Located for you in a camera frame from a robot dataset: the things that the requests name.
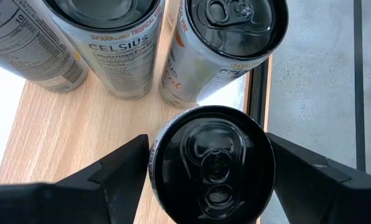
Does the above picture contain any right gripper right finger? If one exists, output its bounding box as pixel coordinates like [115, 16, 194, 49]
[267, 133, 371, 224]

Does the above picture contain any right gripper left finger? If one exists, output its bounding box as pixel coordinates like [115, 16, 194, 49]
[0, 134, 150, 224]

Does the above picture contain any Celsius Peach Vibe can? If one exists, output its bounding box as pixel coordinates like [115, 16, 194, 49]
[148, 105, 277, 224]

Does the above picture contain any Celsius Tropical Vibe can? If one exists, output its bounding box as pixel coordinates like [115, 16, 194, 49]
[159, 0, 289, 110]
[42, 0, 166, 101]
[0, 0, 89, 93]

